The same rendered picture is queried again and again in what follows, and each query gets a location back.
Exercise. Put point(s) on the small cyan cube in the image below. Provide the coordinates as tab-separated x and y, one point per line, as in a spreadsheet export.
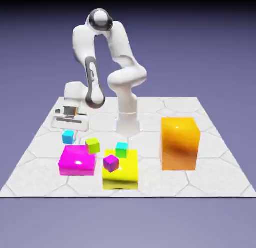
68	137

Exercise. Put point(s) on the small purple cube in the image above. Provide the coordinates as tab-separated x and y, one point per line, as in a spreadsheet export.
111	163

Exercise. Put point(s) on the large magenta box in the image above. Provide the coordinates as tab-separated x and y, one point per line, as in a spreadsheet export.
77	162

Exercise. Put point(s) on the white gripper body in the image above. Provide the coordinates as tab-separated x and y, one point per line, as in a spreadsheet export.
69	124

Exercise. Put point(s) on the small lime green cube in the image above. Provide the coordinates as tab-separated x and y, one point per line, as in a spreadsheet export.
93	146

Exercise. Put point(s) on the large orange box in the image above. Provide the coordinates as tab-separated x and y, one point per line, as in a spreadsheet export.
179	144

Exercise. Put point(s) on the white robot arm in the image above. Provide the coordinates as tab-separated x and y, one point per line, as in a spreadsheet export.
122	58

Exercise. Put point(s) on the large yellow box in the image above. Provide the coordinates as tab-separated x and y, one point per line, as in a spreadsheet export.
124	176

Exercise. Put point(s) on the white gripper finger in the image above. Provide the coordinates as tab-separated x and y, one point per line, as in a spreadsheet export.
77	136

